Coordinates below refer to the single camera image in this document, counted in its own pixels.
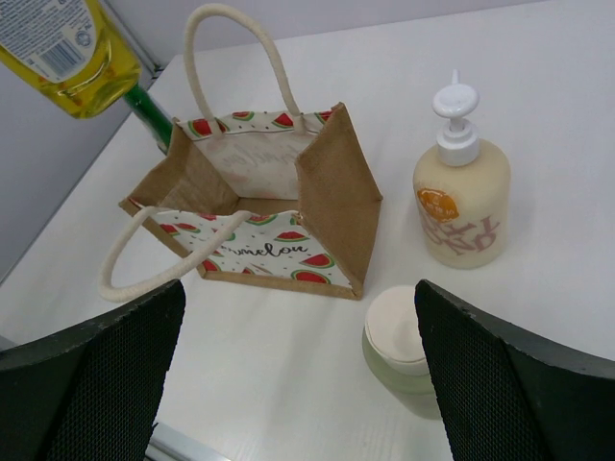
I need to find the left aluminium frame post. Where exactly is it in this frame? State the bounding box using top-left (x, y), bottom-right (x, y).
top-left (102, 0), bottom-right (165, 89)

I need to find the yellow red-capped bottle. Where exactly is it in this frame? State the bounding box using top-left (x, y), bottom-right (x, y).
top-left (1, 0), bottom-right (141, 119)

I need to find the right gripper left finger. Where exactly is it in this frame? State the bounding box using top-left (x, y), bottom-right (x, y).
top-left (1, 280), bottom-right (185, 460)

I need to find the burlap watermelon canvas bag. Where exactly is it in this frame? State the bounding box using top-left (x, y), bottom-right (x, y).
top-left (98, 4), bottom-right (382, 303)

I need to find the cream pump lotion bottle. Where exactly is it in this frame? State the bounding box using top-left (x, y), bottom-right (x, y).
top-left (413, 70), bottom-right (511, 269)

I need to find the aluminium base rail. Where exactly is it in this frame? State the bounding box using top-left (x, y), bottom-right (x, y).
top-left (144, 422), bottom-right (230, 461)

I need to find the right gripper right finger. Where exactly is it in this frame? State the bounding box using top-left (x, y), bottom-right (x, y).
top-left (414, 279), bottom-right (614, 460)

